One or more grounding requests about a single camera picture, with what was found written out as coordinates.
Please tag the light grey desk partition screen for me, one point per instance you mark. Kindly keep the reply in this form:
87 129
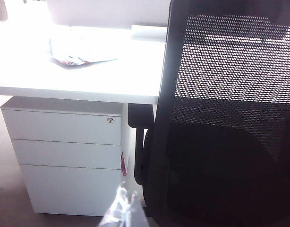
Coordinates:
107 11

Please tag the white three-drawer pedestal cabinet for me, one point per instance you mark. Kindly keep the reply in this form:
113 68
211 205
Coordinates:
64 153

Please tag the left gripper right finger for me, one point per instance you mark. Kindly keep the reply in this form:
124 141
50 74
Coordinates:
136 212

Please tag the black mesh office chair with headrest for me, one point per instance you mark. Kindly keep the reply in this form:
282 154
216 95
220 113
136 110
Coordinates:
230 94

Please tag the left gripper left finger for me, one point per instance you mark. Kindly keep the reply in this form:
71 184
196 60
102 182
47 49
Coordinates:
114 210

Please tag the silver cabinet lock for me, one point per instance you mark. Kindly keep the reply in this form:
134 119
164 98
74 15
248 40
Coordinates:
110 120

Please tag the red tag sticker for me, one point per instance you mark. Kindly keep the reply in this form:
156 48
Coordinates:
124 165

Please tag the white plastic bag red print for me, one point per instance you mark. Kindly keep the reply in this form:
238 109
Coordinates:
76 56

